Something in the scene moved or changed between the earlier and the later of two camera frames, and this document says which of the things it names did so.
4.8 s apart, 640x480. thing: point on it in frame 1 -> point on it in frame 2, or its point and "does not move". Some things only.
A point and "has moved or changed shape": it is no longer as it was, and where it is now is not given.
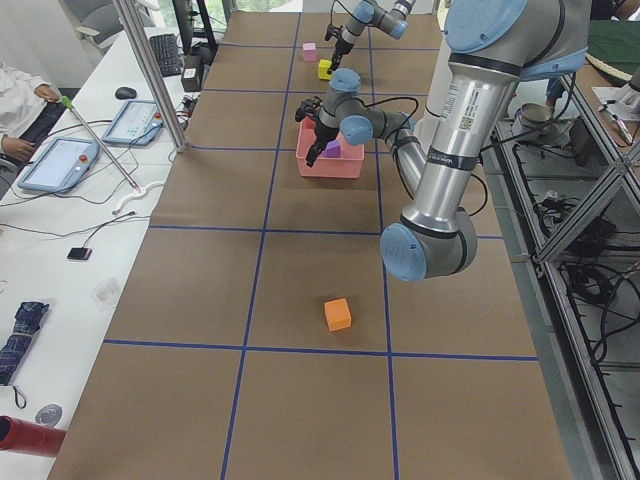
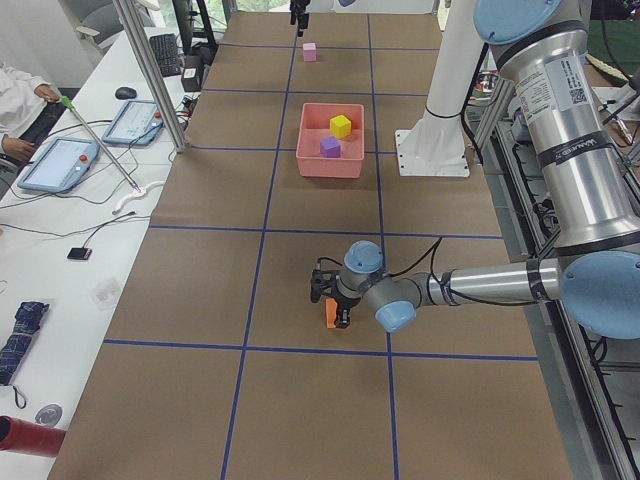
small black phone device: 79,253 does not move
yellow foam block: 323,67 has moved or changed shape
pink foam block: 309,51 does not move
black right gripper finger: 335,60 -> 302,21
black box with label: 192,74 does not move
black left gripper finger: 312,154 -> 342,315
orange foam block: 338,314 does not move
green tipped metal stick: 69,104 does not move
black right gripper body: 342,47 -> 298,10
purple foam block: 332,150 does not move
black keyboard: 165,47 does not move
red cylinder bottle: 25,436 does not move
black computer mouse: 125,92 does not move
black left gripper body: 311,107 -> 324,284
